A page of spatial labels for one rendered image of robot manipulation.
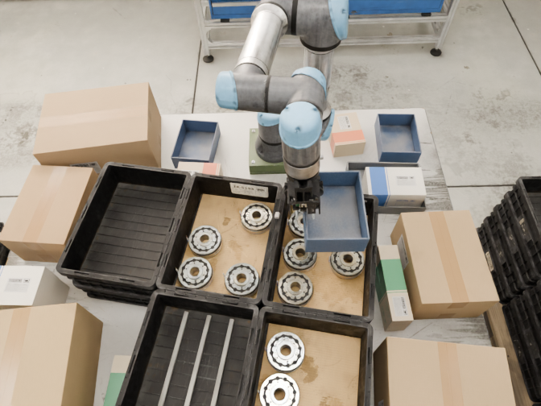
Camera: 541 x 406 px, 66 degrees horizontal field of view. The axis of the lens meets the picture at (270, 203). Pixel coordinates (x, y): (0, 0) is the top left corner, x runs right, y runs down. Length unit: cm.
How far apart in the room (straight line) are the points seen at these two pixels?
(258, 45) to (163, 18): 280
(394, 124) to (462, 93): 139
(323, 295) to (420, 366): 32
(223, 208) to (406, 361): 72
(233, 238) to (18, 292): 64
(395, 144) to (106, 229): 114
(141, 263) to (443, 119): 218
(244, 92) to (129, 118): 86
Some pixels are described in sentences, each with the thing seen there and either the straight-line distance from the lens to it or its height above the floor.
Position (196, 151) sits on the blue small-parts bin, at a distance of 172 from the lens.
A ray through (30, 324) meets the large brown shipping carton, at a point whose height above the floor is 90.
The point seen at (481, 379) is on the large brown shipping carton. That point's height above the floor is 90.
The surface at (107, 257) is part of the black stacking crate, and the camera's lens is 141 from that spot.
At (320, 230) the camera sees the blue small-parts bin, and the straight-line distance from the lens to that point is 107.
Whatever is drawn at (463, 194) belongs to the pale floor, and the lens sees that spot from 261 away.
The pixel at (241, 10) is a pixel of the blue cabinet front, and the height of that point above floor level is 37.
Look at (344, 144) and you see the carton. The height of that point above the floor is 77.
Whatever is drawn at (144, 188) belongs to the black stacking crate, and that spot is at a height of 83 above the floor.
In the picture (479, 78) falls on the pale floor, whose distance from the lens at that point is 332.
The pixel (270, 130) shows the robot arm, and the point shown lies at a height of 93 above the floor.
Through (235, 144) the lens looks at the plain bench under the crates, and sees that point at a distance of 172.
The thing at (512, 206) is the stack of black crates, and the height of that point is 49.
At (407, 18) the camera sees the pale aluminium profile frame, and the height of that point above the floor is 30.
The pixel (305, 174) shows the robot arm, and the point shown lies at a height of 134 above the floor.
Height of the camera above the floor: 202
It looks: 58 degrees down
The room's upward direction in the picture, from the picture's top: 3 degrees counter-clockwise
